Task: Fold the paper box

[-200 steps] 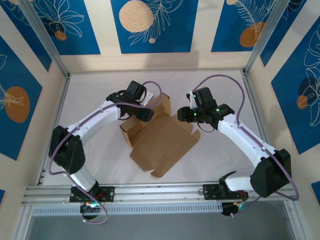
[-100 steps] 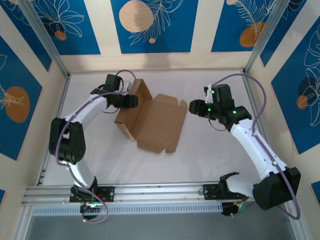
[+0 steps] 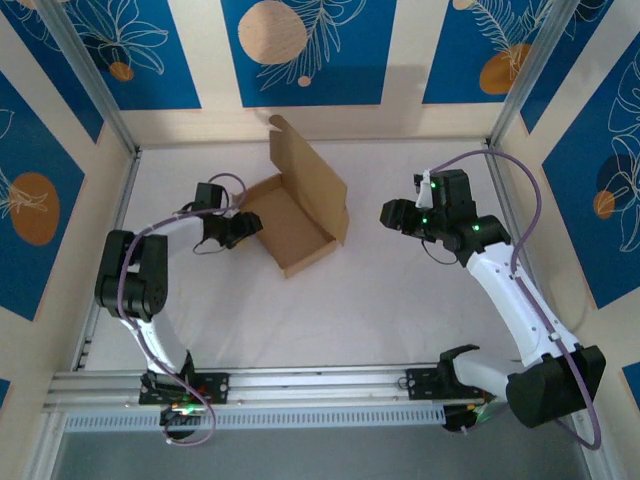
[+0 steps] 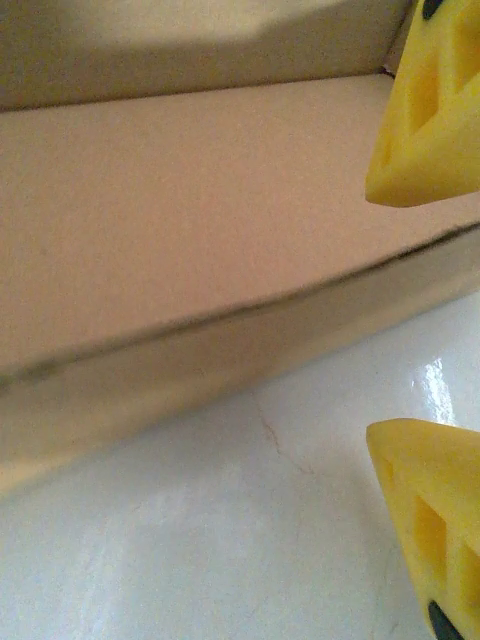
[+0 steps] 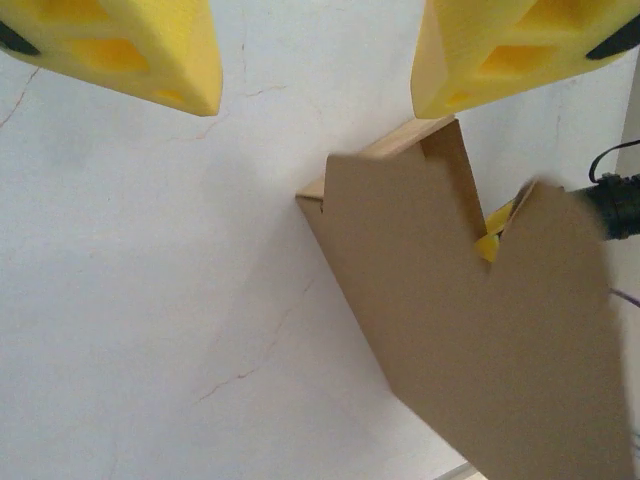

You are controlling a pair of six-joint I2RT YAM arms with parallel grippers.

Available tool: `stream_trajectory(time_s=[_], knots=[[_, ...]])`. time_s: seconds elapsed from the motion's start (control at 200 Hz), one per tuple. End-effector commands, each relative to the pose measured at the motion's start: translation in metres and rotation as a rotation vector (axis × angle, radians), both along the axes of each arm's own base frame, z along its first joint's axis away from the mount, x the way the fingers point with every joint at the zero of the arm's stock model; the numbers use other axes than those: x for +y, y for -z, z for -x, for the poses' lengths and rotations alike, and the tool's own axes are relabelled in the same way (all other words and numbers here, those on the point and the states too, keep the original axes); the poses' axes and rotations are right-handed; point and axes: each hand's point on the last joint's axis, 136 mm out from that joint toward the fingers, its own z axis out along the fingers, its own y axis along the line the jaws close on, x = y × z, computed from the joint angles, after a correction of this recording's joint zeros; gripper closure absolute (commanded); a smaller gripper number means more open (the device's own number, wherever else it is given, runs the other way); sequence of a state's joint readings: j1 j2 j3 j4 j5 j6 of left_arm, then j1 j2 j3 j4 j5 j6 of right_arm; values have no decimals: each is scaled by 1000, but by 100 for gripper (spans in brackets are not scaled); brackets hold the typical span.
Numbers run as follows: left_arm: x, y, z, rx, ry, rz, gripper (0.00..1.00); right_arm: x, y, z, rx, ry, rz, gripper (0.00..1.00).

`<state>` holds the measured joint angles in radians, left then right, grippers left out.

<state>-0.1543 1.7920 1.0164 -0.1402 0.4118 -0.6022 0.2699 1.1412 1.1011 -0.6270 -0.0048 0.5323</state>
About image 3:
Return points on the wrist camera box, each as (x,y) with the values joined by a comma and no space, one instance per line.
(452,187)
(209,196)

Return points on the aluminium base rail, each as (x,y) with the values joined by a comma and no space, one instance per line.
(310,380)

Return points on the aluminium frame post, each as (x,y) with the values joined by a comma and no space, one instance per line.
(90,75)
(530,70)

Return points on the aluminium side rail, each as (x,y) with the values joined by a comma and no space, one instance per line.
(496,170)
(124,200)

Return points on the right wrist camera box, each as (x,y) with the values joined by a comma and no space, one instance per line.
(452,187)

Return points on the black control board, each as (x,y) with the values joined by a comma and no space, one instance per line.
(182,417)
(465,417)

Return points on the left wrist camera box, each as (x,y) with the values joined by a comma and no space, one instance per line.
(209,196)

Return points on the brown cardboard box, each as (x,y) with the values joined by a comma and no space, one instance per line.
(295,220)

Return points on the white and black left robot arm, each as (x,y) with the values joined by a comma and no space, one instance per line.
(150,270)

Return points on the blue floral wall panel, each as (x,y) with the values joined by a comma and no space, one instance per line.
(450,50)
(170,75)
(350,75)
(590,240)
(50,75)
(30,280)
(565,75)

